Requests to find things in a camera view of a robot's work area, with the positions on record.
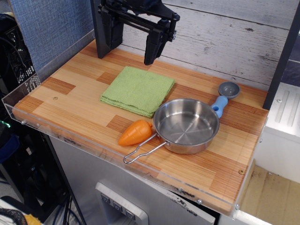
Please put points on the green folded cloth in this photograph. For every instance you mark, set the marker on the green folded cloth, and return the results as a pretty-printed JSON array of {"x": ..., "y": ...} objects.
[{"x": 138, "y": 91}]

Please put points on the yellow object bottom left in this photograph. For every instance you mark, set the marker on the yellow object bottom left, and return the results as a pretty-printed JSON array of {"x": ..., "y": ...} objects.
[{"x": 31, "y": 220}]

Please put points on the orange toy carrot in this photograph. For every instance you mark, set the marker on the orange toy carrot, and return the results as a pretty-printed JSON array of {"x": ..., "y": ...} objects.
[{"x": 137, "y": 132}]

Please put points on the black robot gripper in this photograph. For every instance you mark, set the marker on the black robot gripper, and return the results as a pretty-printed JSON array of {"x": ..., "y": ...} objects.
[{"x": 145, "y": 15}]

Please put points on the stainless steel pan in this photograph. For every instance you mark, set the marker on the stainless steel pan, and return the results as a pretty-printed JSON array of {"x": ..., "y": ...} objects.
[{"x": 183, "y": 126}]

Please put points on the blue and grey spoon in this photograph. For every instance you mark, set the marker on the blue and grey spoon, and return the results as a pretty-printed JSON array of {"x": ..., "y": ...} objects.
[{"x": 227, "y": 91}]

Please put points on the black vertical post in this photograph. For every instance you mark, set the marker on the black vertical post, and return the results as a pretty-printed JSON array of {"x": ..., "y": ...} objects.
[
  {"x": 283, "y": 60},
  {"x": 99, "y": 8}
]

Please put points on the silver panel with buttons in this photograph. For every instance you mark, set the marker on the silver panel with buttons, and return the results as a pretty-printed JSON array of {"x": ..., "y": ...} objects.
[{"x": 117, "y": 209}]

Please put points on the clear acrylic table guard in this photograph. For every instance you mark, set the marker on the clear acrylic table guard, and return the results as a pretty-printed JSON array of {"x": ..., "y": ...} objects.
[{"x": 67, "y": 107}]

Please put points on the white ridged appliance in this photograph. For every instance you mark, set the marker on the white ridged appliance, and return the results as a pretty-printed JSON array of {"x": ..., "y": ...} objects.
[{"x": 278, "y": 148}]

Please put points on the blue fabric partition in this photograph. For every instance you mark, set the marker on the blue fabric partition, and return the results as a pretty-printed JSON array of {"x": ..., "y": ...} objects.
[{"x": 53, "y": 30}]

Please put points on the black vertical post left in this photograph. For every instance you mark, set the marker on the black vertical post left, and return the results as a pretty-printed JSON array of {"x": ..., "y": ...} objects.
[{"x": 99, "y": 8}]

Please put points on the black perforated computer case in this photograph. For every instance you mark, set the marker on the black perforated computer case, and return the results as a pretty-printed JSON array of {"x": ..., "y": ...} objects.
[{"x": 16, "y": 67}]

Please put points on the black vertical post right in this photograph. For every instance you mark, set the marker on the black vertical post right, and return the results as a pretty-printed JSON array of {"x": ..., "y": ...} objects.
[{"x": 283, "y": 60}]

